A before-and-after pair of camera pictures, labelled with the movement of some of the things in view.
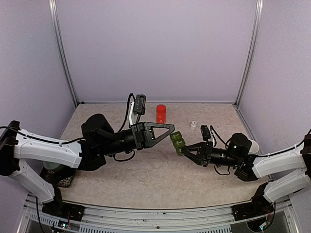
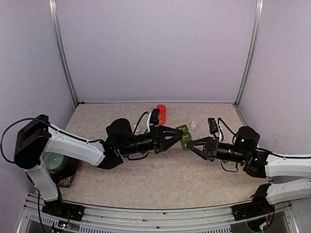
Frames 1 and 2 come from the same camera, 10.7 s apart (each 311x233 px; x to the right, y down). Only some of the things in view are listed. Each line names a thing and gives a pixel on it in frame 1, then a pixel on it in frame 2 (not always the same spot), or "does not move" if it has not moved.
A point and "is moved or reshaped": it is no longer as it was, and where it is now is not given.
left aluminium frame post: x=53 y=7 does not move
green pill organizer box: x=178 y=141 is moved or reshaped
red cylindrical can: x=161 y=114 does not move
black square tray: x=61 y=176 does not move
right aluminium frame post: x=252 y=51 does not move
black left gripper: x=144 y=136 -> x=157 y=139
